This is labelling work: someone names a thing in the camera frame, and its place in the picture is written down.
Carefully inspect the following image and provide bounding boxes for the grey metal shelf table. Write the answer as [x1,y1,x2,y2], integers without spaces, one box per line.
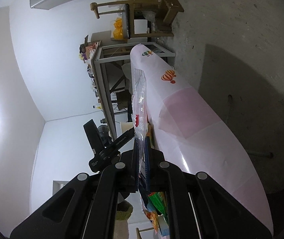
[89,42,177,140]

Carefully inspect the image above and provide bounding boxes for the clear plastic bag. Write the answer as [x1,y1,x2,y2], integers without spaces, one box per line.
[132,69,148,174]

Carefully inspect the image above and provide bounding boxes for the pink patterned tablecloth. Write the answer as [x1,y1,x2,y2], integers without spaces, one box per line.
[130,44,273,230]

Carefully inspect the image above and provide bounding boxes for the green orange snack bag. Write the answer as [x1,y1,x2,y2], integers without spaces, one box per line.
[141,192,169,237]

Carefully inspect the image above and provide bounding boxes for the yellow plastic bag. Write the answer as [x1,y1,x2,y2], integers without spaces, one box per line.
[113,17,124,40]

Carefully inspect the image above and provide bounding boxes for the black round appliance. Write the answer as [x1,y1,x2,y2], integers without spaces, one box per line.
[98,125,112,147]

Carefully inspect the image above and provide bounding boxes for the wooden chair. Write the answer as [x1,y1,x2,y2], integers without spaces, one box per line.
[90,0,184,40]

